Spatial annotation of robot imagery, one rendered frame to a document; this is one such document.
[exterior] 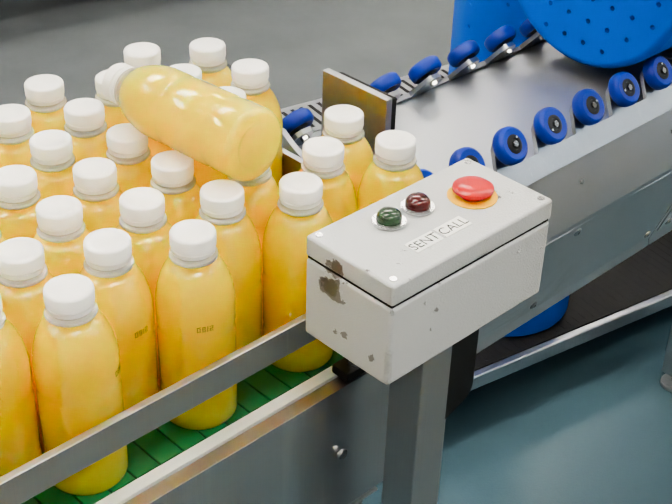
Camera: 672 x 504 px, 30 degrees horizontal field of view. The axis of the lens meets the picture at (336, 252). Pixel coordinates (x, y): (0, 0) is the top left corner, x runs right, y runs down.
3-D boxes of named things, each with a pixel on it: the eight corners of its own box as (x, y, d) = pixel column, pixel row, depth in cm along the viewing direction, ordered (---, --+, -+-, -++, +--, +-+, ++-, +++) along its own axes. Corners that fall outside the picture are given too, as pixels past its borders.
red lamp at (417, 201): (435, 208, 106) (436, 196, 106) (418, 217, 105) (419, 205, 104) (416, 198, 108) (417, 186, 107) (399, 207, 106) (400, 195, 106)
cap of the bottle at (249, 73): (238, 70, 134) (238, 55, 133) (273, 76, 133) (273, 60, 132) (226, 86, 130) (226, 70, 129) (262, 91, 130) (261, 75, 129)
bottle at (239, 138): (246, 100, 106) (115, 43, 116) (216, 176, 107) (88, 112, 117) (294, 118, 112) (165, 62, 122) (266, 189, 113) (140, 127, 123)
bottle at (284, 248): (269, 378, 118) (268, 220, 108) (257, 335, 124) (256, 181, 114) (340, 371, 120) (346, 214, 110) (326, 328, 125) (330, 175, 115)
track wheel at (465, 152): (489, 149, 141) (477, 154, 143) (458, 141, 139) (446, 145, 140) (488, 187, 140) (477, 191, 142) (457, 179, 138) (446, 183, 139)
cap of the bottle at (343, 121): (366, 122, 125) (367, 105, 124) (359, 140, 121) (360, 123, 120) (327, 117, 125) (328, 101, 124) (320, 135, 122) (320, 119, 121)
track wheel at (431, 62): (441, 71, 164) (433, 59, 164) (445, 61, 159) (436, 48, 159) (412, 89, 163) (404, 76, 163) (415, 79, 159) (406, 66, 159)
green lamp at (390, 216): (407, 223, 104) (408, 210, 104) (389, 232, 103) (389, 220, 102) (388, 212, 106) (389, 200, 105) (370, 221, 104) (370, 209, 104)
